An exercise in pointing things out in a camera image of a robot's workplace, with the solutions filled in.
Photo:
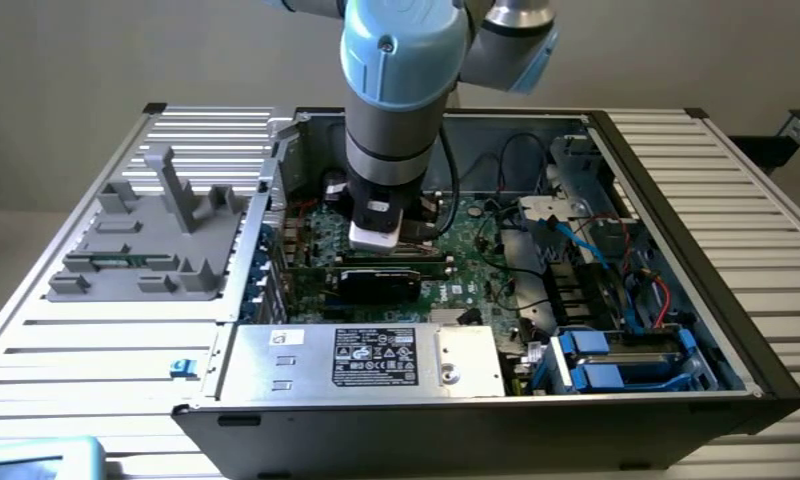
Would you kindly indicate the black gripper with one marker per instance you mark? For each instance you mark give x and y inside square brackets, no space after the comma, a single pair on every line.
[414,212]

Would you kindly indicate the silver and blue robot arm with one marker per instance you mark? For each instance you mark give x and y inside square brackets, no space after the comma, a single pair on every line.
[401,75]

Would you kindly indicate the green motherboard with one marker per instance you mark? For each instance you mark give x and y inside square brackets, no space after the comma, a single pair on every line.
[468,280]

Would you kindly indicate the black graphics card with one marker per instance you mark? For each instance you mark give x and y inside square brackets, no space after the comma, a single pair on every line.
[379,287]

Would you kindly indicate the silver chipset heatsink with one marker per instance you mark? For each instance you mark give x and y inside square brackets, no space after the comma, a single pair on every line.
[449,316]

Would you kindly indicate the silver drive cage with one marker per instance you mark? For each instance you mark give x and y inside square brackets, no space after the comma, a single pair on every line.
[584,200]

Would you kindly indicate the silver power supply unit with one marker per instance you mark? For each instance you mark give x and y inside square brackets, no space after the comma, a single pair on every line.
[363,362]

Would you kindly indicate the grey plastic parts rack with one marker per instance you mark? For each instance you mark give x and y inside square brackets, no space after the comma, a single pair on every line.
[147,245]

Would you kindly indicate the open black PC case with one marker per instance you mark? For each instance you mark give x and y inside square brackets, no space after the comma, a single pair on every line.
[441,430]

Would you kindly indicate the blue plastic clip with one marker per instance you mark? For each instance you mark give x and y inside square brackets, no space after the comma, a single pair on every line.
[182,369]

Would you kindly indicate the teal box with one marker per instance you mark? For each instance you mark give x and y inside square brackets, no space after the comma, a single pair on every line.
[37,457]

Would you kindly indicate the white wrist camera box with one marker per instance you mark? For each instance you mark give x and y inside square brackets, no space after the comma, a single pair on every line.
[377,229]

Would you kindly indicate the blue disk bay bracket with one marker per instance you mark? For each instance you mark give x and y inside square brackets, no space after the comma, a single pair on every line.
[624,362]

